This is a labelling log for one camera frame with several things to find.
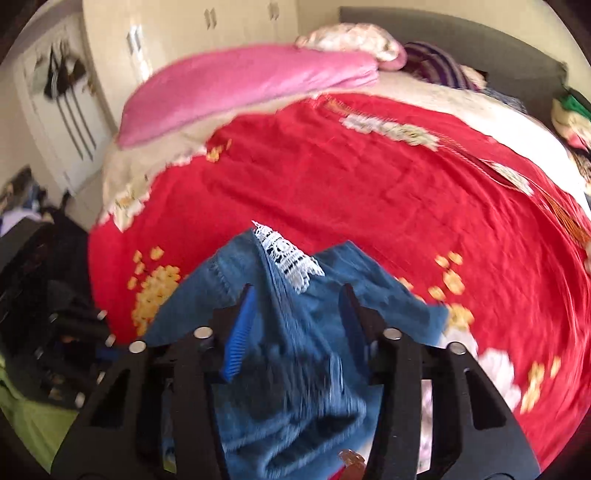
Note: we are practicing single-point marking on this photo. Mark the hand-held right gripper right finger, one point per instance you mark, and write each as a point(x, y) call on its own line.
point(355, 323)

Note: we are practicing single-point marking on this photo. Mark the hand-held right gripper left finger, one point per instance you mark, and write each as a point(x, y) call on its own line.
point(240, 332)

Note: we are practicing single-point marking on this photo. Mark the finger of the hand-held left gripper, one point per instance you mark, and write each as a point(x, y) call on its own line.
point(78, 311)
point(74, 369)

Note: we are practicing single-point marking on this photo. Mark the blue denim pants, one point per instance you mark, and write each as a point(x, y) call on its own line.
point(295, 369)

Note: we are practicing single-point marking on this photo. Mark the lime green garment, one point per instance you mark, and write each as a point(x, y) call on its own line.
point(32, 424)

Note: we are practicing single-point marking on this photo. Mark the dark cloth pile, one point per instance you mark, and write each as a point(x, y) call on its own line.
point(21, 198)

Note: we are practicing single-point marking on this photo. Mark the white door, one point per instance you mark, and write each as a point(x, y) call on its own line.
point(55, 134)

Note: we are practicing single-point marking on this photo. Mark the red floral bedsheet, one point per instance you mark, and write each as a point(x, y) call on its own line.
point(369, 184)

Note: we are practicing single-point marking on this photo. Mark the hanging black and white clothes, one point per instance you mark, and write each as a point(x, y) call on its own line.
point(64, 74)

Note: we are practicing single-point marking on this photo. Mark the pink quilt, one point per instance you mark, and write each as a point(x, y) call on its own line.
point(231, 87)

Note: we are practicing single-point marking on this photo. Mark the purple striped pillow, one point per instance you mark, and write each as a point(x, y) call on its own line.
point(438, 67)

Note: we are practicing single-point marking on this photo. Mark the dark patterned pillow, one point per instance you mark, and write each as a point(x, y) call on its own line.
point(505, 99)

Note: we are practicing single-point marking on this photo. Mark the white wardrobe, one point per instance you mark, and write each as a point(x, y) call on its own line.
point(184, 32)

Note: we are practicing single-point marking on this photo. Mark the floral pillow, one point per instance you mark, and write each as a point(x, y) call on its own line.
point(355, 41)

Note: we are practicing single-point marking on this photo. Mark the stack of folded clothes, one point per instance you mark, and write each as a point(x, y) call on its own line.
point(572, 124)

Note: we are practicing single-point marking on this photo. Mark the grey headboard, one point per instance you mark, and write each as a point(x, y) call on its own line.
point(508, 50)

